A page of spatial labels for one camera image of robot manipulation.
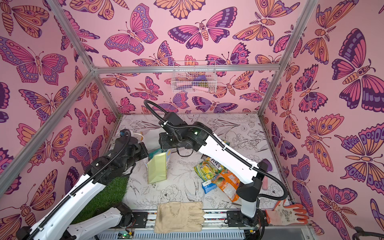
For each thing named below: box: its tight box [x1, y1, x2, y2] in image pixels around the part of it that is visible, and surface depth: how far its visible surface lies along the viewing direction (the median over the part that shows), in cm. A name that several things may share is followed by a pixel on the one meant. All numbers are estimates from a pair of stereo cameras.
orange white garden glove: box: [265, 200, 309, 226], surface depth 75 cm
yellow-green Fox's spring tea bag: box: [194, 154, 223, 182], surface depth 89 cm
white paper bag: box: [144, 148, 172, 184], surface depth 77 cm
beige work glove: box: [154, 201, 206, 233], surface depth 76 cm
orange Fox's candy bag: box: [212, 169, 240, 202], surface depth 83 cm
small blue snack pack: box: [201, 179, 218, 194], surface depth 85 cm
